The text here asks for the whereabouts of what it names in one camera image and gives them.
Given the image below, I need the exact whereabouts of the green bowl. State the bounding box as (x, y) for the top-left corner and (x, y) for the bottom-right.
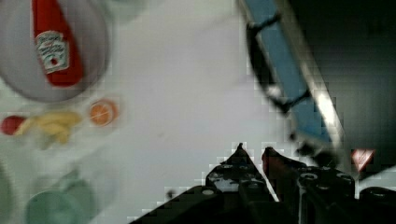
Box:
(23, 170), (96, 224)

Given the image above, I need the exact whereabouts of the small red apple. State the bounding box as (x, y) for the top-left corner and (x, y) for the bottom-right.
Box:
(1, 116), (25, 135)

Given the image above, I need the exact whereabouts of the red ketchup bottle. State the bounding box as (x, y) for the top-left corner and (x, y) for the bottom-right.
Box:
(31, 0), (83, 87)

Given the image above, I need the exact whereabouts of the orange slice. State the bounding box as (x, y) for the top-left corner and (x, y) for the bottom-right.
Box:
(89, 99), (119, 126)

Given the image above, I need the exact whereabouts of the grey round plate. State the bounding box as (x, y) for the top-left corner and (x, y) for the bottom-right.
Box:
(0, 0), (110, 103)

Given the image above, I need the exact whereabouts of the yellow banana bunch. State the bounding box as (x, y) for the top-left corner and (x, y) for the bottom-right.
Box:
(14, 111), (82, 145)

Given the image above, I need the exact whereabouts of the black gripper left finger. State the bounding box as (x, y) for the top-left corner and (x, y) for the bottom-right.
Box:
(205, 144), (276, 224)

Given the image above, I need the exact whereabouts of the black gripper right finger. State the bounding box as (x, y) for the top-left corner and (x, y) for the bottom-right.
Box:
(262, 147), (356, 224)

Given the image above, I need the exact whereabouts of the black toaster oven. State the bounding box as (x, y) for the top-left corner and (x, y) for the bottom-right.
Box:
(238, 0), (395, 186)

